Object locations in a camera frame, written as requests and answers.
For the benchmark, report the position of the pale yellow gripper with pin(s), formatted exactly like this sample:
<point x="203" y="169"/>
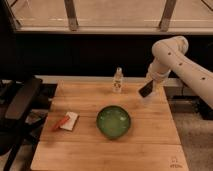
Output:
<point x="153" y="85"/>

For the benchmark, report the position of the black rectangular eraser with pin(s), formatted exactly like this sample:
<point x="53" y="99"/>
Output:
<point x="145" y="89"/>

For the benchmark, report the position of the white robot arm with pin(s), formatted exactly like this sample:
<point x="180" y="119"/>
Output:
<point x="169" y="55"/>

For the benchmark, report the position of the green ceramic bowl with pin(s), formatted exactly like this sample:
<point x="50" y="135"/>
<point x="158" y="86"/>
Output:
<point x="113" y="122"/>

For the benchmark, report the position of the small clear glass bottle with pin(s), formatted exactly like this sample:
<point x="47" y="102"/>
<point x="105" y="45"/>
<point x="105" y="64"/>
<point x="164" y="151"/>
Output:
<point x="118" y="80"/>

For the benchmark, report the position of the orange marker pen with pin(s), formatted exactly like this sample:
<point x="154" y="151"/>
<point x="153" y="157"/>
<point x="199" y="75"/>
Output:
<point x="60" y="122"/>

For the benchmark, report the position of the white sponge pad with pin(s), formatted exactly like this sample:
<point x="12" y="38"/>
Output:
<point x="70" y="123"/>

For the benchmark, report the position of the black office chair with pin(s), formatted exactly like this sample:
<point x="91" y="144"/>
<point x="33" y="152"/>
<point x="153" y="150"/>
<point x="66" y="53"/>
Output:
<point x="13" y="127"/>

